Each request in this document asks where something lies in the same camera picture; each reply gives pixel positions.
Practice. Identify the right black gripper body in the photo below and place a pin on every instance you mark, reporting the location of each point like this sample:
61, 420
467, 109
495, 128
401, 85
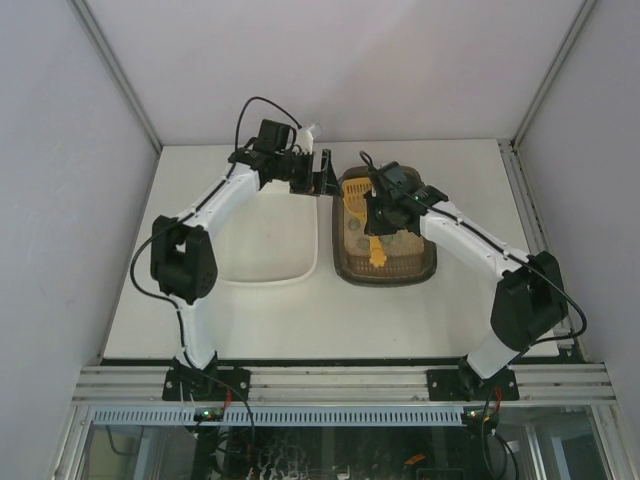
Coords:
378, 220

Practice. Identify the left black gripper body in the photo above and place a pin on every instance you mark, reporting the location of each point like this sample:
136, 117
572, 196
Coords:
317, 172

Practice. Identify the yellow litter scoop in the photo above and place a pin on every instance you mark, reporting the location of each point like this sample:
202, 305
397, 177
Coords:
354, 191

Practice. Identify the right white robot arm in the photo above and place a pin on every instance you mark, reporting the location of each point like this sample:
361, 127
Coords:
529, 298

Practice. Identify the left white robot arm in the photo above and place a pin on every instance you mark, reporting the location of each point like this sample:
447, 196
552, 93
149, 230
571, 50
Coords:
182, 260

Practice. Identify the dark brown litter box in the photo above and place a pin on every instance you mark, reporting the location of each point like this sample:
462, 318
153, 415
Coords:
411, 262

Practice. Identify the white plastic tray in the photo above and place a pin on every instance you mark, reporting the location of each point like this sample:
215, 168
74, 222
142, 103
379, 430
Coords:
272, 238

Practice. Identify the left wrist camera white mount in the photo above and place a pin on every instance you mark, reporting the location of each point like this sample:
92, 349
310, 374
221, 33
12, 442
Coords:
306, 136

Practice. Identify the right aluminium side rail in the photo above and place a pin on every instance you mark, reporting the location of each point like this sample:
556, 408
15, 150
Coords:
536, 238

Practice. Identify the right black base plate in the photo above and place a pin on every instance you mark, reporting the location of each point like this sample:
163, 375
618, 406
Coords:
463, 384

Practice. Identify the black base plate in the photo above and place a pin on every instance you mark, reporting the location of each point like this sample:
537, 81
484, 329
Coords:
463, 384
215, 383

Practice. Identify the grey slotted cable duct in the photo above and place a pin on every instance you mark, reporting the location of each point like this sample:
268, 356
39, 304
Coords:
280, 416

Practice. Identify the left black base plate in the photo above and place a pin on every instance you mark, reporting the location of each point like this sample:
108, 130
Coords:
215, 383

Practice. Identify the aluminium front rail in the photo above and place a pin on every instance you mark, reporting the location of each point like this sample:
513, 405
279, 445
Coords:
522, 385

